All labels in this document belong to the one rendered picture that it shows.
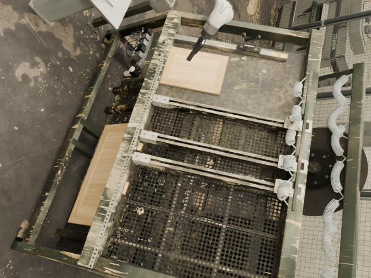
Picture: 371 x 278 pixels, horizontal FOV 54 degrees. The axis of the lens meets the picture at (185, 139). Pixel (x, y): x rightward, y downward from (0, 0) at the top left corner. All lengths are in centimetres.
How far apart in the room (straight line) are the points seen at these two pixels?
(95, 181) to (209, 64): 133
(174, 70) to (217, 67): 35
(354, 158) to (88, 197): 210
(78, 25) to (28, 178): 147
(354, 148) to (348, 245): 76
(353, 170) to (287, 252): 96
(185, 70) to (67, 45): 114
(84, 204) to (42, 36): 145
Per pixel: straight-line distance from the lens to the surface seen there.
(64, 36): 355
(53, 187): 311
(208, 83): 294
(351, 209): 295
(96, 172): 313
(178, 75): 299
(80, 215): 305
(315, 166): 317
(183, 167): 259
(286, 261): 242
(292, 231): 246
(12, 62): 321
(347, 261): 286
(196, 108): 275
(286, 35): 329
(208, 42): 316
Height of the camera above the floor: 271
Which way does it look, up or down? 35 degrees down
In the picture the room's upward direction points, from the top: 87 degrees clockwise
